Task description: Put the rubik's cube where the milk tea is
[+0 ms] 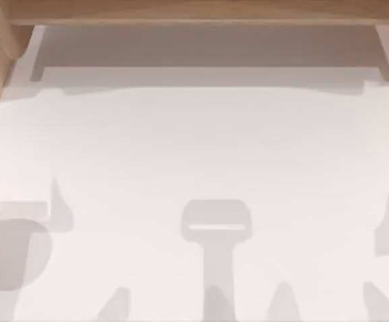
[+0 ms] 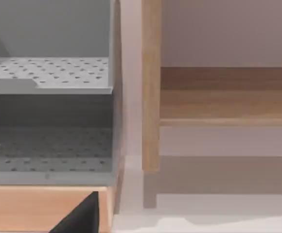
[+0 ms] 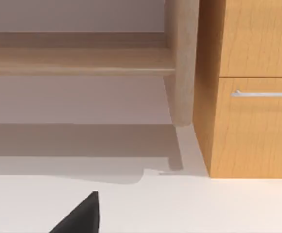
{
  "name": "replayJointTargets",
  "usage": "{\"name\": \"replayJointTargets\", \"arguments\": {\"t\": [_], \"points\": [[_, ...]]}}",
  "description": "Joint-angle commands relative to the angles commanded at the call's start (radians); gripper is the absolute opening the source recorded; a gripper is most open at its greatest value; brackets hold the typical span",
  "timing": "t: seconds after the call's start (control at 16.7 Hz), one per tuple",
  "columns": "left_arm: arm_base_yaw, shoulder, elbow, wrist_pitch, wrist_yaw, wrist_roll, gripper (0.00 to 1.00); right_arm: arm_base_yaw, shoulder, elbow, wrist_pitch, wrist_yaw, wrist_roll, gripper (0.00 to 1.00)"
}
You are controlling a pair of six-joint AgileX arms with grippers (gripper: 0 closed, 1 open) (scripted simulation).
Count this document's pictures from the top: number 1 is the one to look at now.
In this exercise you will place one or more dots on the pale wooden shelf unit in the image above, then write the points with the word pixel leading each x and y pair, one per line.
pixel 194 11

